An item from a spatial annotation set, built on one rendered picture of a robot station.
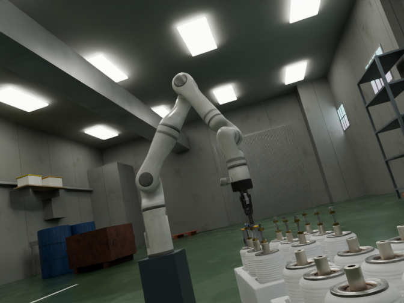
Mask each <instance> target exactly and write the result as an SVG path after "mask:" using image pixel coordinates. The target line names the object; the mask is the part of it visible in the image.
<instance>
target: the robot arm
mask: <svg viewBox="0 0 404 303"><path fill-rule="evenodd" d="M172 86H173V89H174V91H175V92H176V93H177V95H178V98H177V101H176V104H175V105H174V108H173V109H172V110H171V112H169V113H168V114H167V115H166V116H165V117H164V118H163V119H162V120H161V122H160V123H159V126H158V128H157V131H156V133H155V136H154V138H153V141H152V143H151V146H150V150H149V152H148V155H147V157H146V159H145V161H144V163H143V164H142V166H141V168H140V170H139V171H138V174H137V175H136V179H135V183H136V186H137V188H138V189H139V190H140V193H141V200H142V205H141V208H142V215H143V218H144V225H145V232H144V237H145V244H146V247H147V254H148V258H151V257H158V256H162V255H166V254H169V253H173V252H174V247H173V241H172V237H171V232H170V226H169V222H168V217H167V211H166V207H165V197H164V191H163V187H162V182H161V178H160V173H161V169H162V166H163V164H164V162H165V160H166V158H167V156H168V155H169V153H170V152H171V150H172V149H173V147H174V146H175V144H176V142H177V139H178V137H179V134H180V131H181V129H182V126H183V124H184V122H185V119H186V116H187V114H188V112H189V110H190V108H191V106H193V108H194V109H195V110H196V112H197V113H198V115H199V116H200V117H201V118H202V119H203V121H204V122H205V123H206V124H207V125H208V126H209V127H210V128H211V129H212V130H213V131H215V132H217V136H216V138H217V142H218V145H219V148H220V149H221V151H222V154H223V155H224V157H225V160H226V163H227V168H228V175H229V177H228V178H221V179H220V185H221V186H226V185H229V184H231V187H232V190H233V192H240V197H239V199H240V202H241V204H242V208H243V210H244V213H245V214H246V217H247V220H248V225H249V226H250V227H251V226H255V221H254V217H253V215H252V214H253V204H252V202H251V194H248V191H247V190H249V189H252V188H253V183H252V180H251V176H250V173H249V169H248V167H247V165H246V160H245V157H244V154H243V152H242V151H240V150H239V149H238V147H237V145H239V144H240V143H241V142H242V133H241V131H240V130H239V129H238V128H237V127H236V126H235V125H234V124H233V123H231V122H230V121H228V120H227V119H226V118H225V117H224V116H223V115H222V114H221V113H220V112H219V111H218V110H217V109H216V108H215V107H214V106H213V104H212V103H211V102H210V101H209V100H208V99H207V98H206V97H205V96H204V95H203V94H202V93H201V91H200V90H199V89H198V85H197V84H196V82H195V81H194V79H193V78H192V76H190V75H189V74H187V73H179V74H177V75H175V77H174V78H173V81H172ZM247 208H249V209H248V210H247Z"/></svg>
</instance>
